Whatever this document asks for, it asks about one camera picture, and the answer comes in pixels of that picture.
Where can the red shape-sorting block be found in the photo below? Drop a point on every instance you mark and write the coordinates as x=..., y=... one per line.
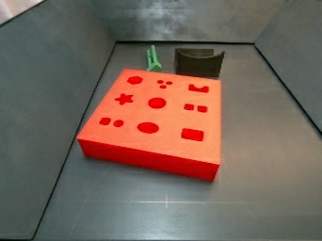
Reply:
x=159, y=122

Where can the green three-prong object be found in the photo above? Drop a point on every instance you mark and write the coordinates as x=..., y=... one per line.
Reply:
x=154, y=65

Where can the black curved fixture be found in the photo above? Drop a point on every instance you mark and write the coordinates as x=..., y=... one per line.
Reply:
x=198, y=62

